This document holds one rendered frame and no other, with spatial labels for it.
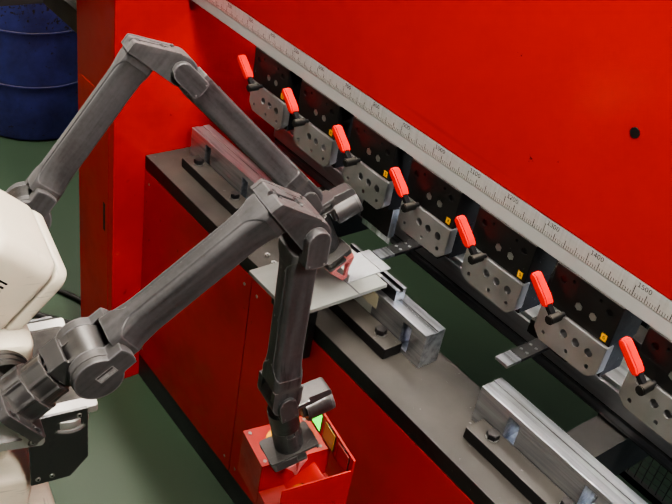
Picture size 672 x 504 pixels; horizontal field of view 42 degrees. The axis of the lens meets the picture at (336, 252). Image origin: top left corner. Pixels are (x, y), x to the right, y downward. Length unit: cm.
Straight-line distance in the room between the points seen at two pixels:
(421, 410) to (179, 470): 116
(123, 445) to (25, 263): 161
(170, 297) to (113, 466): 160
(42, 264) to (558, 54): 89
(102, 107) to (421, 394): 90
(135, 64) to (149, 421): 164
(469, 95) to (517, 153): 15
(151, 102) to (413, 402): 119
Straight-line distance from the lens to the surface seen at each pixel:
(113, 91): 162
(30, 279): 140
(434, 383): 196
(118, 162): 261
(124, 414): 302
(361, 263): 205
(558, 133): 154
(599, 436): 199
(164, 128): 263
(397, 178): 180
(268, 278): 195
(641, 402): 157
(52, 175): 165
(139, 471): 285
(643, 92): 143
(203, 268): 130
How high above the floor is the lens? 215
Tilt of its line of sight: 34 degrees down
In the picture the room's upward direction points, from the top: 11 degrees clockwise
